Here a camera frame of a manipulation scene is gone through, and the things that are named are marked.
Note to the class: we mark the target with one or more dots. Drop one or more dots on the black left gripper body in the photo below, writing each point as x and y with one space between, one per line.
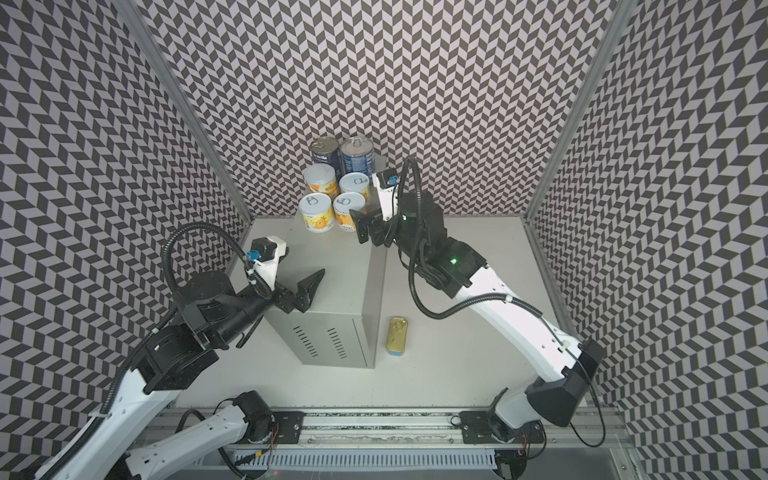
282 299

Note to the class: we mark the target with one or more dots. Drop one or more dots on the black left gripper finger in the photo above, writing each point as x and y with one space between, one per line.
302 304
307 287

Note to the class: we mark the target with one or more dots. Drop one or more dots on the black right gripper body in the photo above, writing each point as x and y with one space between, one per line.
377 225

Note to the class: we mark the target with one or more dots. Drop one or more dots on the white lid can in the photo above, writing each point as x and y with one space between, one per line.
356 182
321 178
317 212
343 205

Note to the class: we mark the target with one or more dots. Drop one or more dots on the blue label tin can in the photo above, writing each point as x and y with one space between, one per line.
357 154

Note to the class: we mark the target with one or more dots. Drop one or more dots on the tomato can dark label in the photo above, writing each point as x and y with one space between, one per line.
326 150

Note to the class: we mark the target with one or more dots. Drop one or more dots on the gold rectangular sardine tin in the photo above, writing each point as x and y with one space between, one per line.
396 336

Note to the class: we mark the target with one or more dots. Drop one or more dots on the white lid can front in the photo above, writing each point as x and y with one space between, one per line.
343 205

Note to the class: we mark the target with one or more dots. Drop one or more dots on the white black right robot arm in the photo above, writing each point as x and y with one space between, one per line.
447 276

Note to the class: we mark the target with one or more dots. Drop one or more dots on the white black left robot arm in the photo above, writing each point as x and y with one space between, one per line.
208 316

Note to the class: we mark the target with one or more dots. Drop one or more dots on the grey metal cabinet box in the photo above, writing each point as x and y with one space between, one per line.
341 327

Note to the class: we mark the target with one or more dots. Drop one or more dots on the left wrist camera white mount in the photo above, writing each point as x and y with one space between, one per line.
263 258

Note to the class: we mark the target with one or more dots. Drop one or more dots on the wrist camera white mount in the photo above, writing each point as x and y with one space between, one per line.
386 184
263 258

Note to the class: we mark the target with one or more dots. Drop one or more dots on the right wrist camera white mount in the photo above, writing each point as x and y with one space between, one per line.
386 184

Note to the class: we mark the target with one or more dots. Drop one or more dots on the left aluminium corner post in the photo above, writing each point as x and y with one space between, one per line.
129 13

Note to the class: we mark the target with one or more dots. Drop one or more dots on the aluminium corner post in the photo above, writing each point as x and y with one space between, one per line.
618 23
129 13

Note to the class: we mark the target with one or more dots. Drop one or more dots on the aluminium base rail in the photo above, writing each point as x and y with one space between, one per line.
403 439

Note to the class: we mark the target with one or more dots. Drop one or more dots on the right aluminium corner post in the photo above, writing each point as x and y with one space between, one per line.
618 23

